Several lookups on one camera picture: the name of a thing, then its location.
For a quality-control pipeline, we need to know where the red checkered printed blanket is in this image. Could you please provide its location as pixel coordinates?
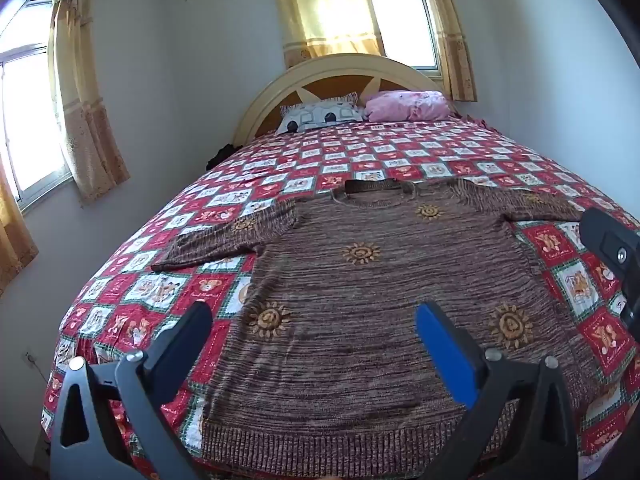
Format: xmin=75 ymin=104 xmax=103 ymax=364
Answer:
xmin=41 ymin=116 xmax=640 ymax=476

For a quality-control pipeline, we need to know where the brown knitted sweater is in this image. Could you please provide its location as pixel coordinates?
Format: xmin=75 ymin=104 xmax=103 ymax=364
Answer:
xmin=151 ymin=177 xmax=601 ymax=466

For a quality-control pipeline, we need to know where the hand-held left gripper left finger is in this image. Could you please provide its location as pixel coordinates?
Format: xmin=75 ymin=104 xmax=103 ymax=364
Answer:
xmin=48 ymin=301 xmax=214 ymax=480

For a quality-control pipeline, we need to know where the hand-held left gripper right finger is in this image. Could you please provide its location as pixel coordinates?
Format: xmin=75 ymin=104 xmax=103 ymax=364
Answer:
xmin=416 ymin=301 xmax=581 ymax=480

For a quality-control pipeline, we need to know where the cream wooden bed headboard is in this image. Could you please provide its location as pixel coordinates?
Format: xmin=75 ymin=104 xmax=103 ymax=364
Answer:
xmin=234 ymin=54 xmax=443 ymax=147

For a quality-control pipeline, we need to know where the large side window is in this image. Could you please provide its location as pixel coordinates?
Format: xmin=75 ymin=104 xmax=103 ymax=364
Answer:
xmin=0 ymin=0 xmax=73 ymax=206

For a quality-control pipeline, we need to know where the white black patterned pillow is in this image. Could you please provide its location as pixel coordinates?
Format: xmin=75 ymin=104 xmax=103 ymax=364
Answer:
xmin=275 ymin=91 xmax=367 ymax=135

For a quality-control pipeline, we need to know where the pink pillow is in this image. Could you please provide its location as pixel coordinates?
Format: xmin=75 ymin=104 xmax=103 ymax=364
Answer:
xmin=364 ymin=90 xmax=453 ymax=122

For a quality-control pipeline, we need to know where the window behind headboard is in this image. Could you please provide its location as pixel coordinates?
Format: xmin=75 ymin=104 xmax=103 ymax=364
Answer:
xmin=365 ymin=0 xmax=442 ymax=78

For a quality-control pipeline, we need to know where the dark object beside bed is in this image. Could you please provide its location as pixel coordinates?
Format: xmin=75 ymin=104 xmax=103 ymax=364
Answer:
xmin=206 ymin=143 xmax=237 ymax=170

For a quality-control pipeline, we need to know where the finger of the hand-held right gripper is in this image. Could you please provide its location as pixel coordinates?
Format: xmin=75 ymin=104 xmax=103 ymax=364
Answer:
xmin=580 ymin=207 xmax=640 ymax=341

